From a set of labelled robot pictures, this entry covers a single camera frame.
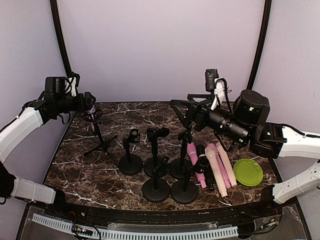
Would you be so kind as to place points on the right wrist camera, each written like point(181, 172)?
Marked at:
point(218, 89)

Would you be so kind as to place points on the black tripod shock-mount stand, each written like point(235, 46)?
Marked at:
point(103, 144)

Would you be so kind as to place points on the white cable duct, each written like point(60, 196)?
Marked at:
point(133, 232)

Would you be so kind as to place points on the black stand of small beige microphone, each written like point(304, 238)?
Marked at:
point(130, 164)

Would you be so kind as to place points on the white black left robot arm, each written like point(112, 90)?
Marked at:
point(60, 96)

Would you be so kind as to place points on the green plate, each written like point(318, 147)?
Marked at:
point(248, 172)

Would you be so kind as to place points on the black round-base stand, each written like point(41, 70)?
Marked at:
point(184, 191)
point(156, 189)

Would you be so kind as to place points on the black round-base stand front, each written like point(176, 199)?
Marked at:
point(184, 191)

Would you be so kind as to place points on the black microphone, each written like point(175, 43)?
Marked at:
point(204, 168)

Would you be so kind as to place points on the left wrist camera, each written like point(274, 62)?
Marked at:
point(72, 83)

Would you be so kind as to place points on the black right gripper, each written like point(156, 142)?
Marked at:
point(203, 106)

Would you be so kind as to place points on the small beige microphone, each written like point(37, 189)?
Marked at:
point(211, 155)

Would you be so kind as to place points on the black stand with clip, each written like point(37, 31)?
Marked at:
point(176, 168)

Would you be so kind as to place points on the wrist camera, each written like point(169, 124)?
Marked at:
point(72, 83)
point(218, 89)

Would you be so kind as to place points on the beige microphone tall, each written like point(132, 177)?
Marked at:
point(227, 164)

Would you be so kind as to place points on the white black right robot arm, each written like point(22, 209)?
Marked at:
point(245, 124)

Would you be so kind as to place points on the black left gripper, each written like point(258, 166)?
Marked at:
point(87, 105)

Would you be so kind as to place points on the glitter silver-head microphone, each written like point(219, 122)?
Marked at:
point(92, 118)

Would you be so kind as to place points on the black front rail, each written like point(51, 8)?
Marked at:
point(225, 215)

